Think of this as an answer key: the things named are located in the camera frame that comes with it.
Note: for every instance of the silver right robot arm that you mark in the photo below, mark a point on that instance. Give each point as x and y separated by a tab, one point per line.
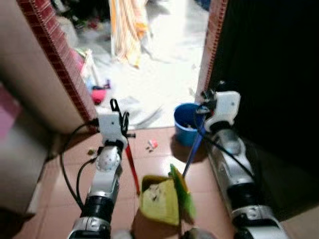
237	169

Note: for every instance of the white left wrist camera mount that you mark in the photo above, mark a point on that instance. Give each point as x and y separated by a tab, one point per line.
110	125

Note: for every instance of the pink plastic container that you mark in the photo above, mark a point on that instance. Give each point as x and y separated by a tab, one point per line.
99	94

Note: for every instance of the red and white litter scrap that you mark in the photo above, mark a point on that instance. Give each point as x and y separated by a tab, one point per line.
152	145

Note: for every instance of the pink object at wall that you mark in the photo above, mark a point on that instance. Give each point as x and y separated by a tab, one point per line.
7	112

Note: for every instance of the small brown litter scrap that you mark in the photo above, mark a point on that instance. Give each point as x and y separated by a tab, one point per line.
91	151

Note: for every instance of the white and yellow plastic stand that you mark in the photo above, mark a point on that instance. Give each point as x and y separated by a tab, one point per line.
89	67

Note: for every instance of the grey right robot leg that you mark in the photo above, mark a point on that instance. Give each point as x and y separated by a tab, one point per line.
195	234

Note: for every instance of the white crumpled plastic sheet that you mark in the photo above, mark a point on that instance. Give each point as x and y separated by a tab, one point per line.
142	112

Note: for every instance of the orange striped hanging cloth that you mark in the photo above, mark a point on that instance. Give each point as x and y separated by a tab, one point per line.
127	30

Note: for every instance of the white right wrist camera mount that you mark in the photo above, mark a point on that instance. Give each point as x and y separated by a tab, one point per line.
223	107

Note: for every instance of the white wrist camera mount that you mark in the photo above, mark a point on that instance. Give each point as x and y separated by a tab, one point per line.
223	107
110	125

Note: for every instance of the red tiled door post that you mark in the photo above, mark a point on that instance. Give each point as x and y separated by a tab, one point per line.
60	55
209	50

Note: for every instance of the blue plastic bucket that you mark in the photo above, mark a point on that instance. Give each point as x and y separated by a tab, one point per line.
184	130

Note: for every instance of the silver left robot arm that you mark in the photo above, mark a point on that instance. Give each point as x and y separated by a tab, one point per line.
104	184

